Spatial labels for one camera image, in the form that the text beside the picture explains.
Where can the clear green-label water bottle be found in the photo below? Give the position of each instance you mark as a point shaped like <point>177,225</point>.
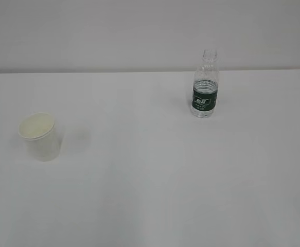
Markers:
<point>205,85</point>

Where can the white paper cup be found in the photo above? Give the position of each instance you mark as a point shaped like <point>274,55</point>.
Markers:
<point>39,134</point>

